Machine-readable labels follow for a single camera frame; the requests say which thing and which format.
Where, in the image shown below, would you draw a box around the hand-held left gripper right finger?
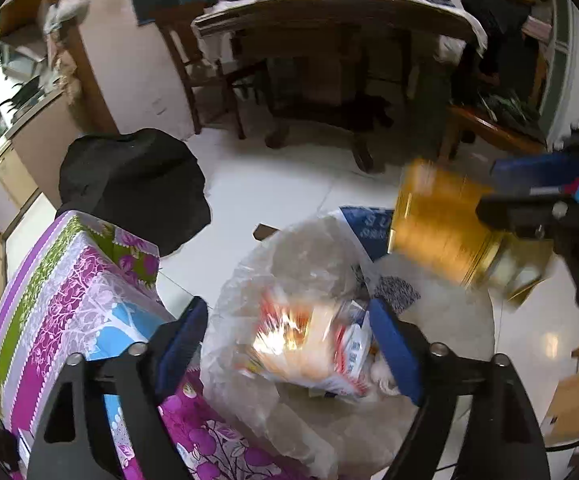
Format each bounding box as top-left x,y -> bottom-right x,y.
367,297 -> 553,480

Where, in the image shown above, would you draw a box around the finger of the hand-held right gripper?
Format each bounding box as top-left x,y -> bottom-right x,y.
475,192 -> 579,321
490,119 -> 579,193

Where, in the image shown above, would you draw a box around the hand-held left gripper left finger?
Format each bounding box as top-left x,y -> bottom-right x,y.
27,296 -> 209,480

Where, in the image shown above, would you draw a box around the gold box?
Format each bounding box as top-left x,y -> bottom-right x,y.
388,157 -> 555,306

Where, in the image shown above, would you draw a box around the orange carton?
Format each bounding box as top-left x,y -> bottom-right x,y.
242,295 -> 373,398

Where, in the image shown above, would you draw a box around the translucent plastic trash bag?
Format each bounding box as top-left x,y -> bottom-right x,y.
202,205 -> 495,480

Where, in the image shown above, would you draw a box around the black white speckled cloth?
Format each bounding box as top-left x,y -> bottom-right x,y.
372,275 -> 420,311

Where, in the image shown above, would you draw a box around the dark green bundle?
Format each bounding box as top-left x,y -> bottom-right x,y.
479,91 -> 545,126

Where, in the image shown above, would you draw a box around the floral striped tablecloth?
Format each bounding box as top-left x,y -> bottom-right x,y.
0,210 -> 320,480

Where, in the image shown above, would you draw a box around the black jacket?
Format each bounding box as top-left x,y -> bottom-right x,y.
462,0 -> 540,106

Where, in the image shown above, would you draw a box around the cardboard box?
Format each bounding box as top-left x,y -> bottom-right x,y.
543,361 -> 579,445

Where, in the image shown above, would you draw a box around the beige kitchen base cabinets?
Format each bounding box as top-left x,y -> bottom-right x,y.
0,105 -> 40,241

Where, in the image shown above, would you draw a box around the dark wooden table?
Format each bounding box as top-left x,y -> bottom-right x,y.
192,0 -> 485,173

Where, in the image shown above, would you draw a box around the wooden chair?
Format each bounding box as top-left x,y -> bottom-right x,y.
162,7 -> 270,141

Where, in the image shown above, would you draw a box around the hanging cloth bag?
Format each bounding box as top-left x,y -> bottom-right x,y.
52,35 -> 85,111

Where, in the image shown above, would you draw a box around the black wok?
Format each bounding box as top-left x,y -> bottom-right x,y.
0,76 -> 45,111

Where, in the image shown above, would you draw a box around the steel range hood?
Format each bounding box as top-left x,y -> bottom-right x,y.
0,40 -> 45,77

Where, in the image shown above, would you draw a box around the hanging white plastic bag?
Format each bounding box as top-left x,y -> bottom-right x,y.
44,0 -> 90,36

